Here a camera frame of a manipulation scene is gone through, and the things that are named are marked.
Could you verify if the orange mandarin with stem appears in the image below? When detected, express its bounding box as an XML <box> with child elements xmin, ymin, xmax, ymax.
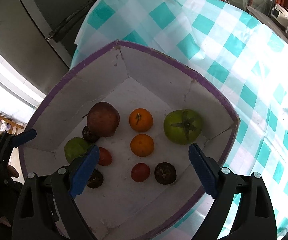
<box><xmin>129</xmin><ymin>108</ymin><xmax>154</xmax><ymax>132</ymax></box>

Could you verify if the purple rimmed white box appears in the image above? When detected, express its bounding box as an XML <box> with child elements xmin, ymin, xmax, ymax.
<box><xmin>19</xmin><ymin>41</ymin><xmax>240</xmax><ymax>239</ymax></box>

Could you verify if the small red tomato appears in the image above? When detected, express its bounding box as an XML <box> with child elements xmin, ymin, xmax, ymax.
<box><xmin>131</xmin><ymin>163</ymin><xmax>150</xmax><ymax>183</ymax></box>

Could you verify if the oval red tomato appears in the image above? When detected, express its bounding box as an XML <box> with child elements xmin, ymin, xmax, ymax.
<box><xmin>98</xmin><ymin>147</ymin><xmax>113</xmax><ymax>166</ymax></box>

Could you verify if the green tomato with stem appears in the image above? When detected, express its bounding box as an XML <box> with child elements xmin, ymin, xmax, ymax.
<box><xmin>163</xmin><ymin>109</ymin><xmax>203</xmax><ymax>145</ymax></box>

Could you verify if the stainless steel refrigerator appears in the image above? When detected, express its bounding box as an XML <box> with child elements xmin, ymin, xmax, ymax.
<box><xmin>0</xmin><ymin>0</ymin><xmax>97</xmax><ymax>93</ymax></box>

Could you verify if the orange mandarin plain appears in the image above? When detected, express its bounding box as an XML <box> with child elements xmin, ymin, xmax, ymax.
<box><xmin>130</xmin><ymin>134</ymin><xmax>155</xmax><ymax>157</ymax></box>

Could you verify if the large dark red apple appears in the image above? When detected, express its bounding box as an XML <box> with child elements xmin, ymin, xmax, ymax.
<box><xmin>87</xmin><ymin>101</ymin><xmax>120</xmax><ymax>138</ymax></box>

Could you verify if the teal checkered tablecloth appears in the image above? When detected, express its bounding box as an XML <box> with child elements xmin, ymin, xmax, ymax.
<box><xmin>71</xmin><ymin>0</ymin><xmax>288</xmax><ymax>239</ymax></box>

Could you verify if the person right hand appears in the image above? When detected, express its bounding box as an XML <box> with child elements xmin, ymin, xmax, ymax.
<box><xmin>7</xmin><ymin>165</ymin><xmax>19</xmax><ymax>178</ymax></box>

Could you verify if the dark brown round fruit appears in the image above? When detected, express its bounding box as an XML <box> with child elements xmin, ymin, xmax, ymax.
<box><xmin>154</xmin><ymin>162</ymin><xmax>177</xmax><ymax>185</ymax></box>

